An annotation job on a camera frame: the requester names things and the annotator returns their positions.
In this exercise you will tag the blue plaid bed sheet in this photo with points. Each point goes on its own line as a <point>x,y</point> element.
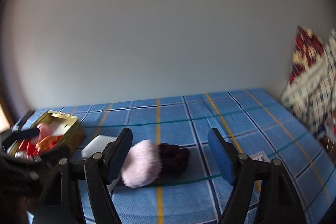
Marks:
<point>251,119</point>

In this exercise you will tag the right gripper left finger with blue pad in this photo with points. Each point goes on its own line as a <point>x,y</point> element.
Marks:
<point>118,152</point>

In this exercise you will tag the red satin drawstring pouch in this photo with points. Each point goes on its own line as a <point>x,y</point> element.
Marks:
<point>28,150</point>

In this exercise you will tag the gold metal tin box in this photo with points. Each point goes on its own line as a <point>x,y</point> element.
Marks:
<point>72,139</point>

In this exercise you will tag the dark purple scrunchie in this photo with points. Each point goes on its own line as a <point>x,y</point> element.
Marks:
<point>174,161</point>

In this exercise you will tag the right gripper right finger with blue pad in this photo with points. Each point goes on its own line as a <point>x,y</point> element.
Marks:
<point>224,154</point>

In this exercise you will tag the pink fluffy puff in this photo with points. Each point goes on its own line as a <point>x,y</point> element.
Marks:
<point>142,165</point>

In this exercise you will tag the white pink rolled towel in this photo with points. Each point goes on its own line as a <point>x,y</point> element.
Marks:
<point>54,128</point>

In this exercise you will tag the black phone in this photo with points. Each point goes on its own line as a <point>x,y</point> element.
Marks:
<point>22,121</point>

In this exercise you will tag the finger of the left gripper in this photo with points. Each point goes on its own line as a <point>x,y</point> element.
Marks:
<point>26,134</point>

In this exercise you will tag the white plaid cloth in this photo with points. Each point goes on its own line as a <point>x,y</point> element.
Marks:
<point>311,97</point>

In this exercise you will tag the white black sponge block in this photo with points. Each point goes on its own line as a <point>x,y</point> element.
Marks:
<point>98,144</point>

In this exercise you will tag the red patterned pillow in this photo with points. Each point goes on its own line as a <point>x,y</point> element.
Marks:
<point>307,51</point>

